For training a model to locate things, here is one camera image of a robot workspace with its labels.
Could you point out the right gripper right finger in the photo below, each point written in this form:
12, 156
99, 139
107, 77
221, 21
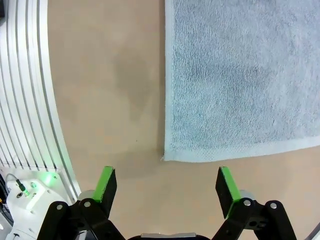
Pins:
228, 195

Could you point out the light blue towel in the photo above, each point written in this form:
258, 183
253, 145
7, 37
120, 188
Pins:
237, 75

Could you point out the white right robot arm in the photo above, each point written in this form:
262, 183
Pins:
27, 200

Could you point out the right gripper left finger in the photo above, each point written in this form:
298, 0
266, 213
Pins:
105, 195

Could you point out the aluminium extrusion frame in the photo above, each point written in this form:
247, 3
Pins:
27, 87

